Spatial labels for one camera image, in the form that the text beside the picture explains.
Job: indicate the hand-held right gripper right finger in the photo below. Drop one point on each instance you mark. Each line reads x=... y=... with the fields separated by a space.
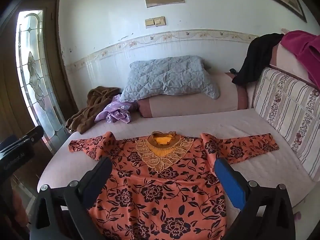
x=231 y=182

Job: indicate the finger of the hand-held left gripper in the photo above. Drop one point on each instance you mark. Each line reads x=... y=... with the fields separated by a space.
x=32 y=133

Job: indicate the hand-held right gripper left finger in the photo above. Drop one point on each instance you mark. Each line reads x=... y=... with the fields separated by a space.
x=96 y=187

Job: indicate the orange black floral blouse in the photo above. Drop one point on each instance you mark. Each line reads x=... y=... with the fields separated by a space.
x=160 y=190

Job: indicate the wooden door with patterned glass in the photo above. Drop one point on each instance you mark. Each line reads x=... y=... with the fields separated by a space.
x=32 y=75

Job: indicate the brown fuzzy cloth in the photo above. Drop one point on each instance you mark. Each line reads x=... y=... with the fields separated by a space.
x=92 y=110

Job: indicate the purple floral cloth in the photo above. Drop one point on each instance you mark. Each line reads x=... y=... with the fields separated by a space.
x=116 y=112

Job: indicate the striped floral cushion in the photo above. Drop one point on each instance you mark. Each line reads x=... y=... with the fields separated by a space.
x=287 y=110

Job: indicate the pink brown bolster pillow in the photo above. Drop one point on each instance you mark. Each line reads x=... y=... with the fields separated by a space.
x=287 y=60
x=190 y=97

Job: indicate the small black object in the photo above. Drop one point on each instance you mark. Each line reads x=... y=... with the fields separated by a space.
x=232 y=70

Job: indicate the grey quilted pillow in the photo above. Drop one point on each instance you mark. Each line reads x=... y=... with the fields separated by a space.
x=170 y=77

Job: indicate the black garment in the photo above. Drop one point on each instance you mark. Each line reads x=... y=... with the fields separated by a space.
x=257 y=57

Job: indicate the magenta garment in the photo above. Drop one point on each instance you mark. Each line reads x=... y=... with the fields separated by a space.
x=303 y=47

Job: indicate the beige wall light switch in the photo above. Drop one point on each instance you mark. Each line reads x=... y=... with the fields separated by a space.
x=155 y=22

